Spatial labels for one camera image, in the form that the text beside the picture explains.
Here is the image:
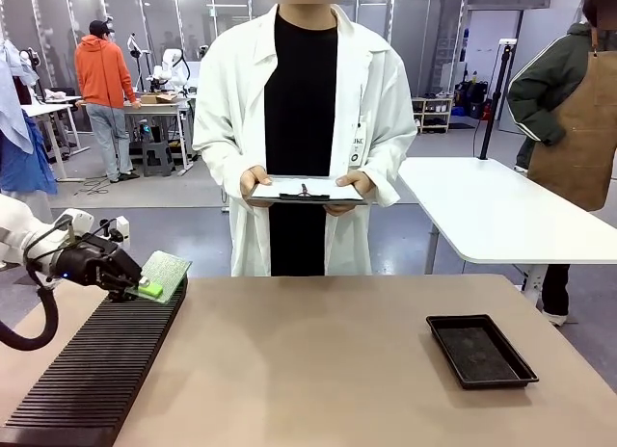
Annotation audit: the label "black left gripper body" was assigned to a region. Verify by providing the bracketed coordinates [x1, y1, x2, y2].
[50, 234, 121, 287]

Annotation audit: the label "green PCB board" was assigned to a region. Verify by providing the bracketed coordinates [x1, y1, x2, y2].
[125, 250, 193, 304]

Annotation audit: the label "grey clipboard with paper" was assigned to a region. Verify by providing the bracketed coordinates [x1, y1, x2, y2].
[249, 175, 368, 206]

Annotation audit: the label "person's right forearm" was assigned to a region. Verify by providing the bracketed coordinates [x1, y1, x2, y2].
[192, 128, 252, 200]

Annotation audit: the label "white jointed stand arm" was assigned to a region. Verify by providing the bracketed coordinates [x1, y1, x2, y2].
[125, 31, 146, 94]

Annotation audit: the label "person's left forearm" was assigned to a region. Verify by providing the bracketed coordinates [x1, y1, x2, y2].
[368, 123, 418, 208]

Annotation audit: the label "black slotted PCB rack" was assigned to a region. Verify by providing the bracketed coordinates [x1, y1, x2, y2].
[0, 273, 189, 447]

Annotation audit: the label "person's right hand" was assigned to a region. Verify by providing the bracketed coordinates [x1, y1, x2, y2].
[239, 166, 274, 208]

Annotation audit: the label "person's left hand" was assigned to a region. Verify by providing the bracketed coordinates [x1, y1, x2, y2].
[325, 170, 376, 216]

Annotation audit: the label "person in blue shirt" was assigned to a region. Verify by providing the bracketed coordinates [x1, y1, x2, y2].
[0, 37, 59, 217]

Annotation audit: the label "grey step stool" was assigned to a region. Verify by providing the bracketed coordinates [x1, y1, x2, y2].
[142, 141, 174, 178]

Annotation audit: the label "device with green light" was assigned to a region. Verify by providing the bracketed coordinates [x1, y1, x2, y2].
[137, 119, 163, 143]

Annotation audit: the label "white desk with cloth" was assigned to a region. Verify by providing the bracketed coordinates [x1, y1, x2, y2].
[21, 94, 91, 182]

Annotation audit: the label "white desk with cardboard box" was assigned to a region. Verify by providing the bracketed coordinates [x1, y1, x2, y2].
[122, 97, 198, 176]

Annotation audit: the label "person in orange hoodie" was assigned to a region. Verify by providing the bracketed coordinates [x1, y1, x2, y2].
[74, 18, 142, 183]

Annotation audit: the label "person in white lab coat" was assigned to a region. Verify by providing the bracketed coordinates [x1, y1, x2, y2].
[191, 3, 418, 277]

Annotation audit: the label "white name badge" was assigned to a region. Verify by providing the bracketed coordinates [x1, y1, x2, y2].
[349, 121, 368, 168]

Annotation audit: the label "wooden shoe shelf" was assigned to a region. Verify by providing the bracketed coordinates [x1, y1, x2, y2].
[412, 96, 454, 134]

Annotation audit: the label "black plastic tray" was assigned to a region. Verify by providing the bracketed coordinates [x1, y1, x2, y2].
[425, 314, 540, 390]

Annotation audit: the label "large white table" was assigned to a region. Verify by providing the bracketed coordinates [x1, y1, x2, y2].
[397, 156, 617, 294]

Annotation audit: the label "black bags pile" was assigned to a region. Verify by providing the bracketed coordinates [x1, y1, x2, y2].
[455, 80, 496, 119]

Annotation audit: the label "black pole with white top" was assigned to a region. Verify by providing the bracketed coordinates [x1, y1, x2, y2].
[474, 39, 520, 160]

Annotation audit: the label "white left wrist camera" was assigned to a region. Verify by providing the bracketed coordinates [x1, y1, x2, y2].
[52, 209, 130, 249]

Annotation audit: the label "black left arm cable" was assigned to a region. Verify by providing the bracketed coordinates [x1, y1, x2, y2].
[0, 247, 62, 353]

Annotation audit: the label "black floor cables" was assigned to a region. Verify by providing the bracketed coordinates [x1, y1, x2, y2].
[74, 175, 113, 197]

